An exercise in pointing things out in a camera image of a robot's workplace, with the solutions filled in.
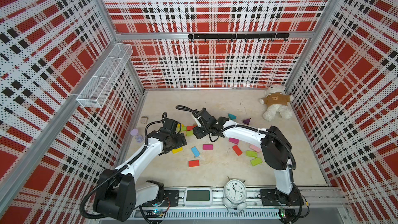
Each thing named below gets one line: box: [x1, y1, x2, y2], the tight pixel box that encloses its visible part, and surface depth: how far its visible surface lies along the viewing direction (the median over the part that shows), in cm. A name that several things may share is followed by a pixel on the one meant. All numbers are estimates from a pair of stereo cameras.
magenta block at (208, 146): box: [202, 144, 213, 150], surface depth 93 cm
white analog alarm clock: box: [222, 175, 248, 211], surface depth 73 cm
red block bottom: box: [188, 159, 200, 168], surface depth 86 cm
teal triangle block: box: [228, 113, 237, 121], surface depth 107 cm
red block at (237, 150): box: [232, 144, 243, 157], surface depth 92 cm
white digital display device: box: [183, 187, 213, 207], surface depth 72 cm
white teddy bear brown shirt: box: [259, 84, 295, 121], surface depth 105 cm
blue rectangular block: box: [190, 146, 201, 158], surface depth 92 cm
